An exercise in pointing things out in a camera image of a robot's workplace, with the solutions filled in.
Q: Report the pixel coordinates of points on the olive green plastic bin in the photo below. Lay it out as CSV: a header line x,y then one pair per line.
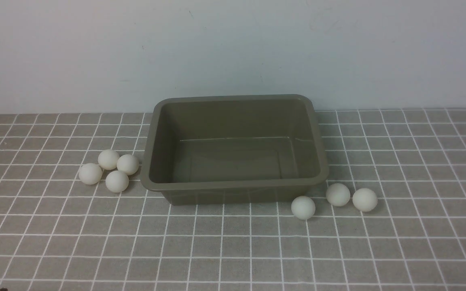
x,y
233,149

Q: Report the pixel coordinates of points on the white table-tennis ball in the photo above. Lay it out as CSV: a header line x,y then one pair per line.
x,y
338,195
116,181
90,173
303,208
128,164
108,159
365,199

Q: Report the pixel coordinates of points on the grey checked tablecloth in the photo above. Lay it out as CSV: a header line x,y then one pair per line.
x,y
58,234

